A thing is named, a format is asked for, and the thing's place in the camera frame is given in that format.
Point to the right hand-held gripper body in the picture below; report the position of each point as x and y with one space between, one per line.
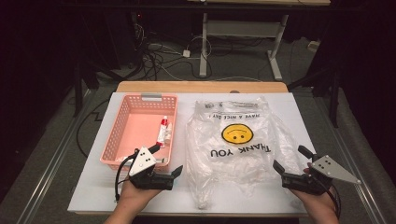
327 169

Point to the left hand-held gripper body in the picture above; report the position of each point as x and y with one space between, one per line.
149 182

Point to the red and white tube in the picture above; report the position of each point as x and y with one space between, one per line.
162 130

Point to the pink plastic basket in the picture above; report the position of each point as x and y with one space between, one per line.
140 133

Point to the clear plastic bag smiley print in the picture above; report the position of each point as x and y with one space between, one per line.
236 161

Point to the person's left hand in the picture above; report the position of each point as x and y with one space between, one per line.
134 196

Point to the person's right hand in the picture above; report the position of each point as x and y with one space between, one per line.
317 203

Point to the white board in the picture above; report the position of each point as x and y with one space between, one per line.
93 193

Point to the black stand leg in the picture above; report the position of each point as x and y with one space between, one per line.
77 93
333 99

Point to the white power adapter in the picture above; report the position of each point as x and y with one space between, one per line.
186 53

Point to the white box on floor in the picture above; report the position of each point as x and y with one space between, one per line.
313 45

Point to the metal floor rail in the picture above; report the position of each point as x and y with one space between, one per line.
53 161
355 174

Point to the white metal desk frame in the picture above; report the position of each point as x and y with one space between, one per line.
241 28

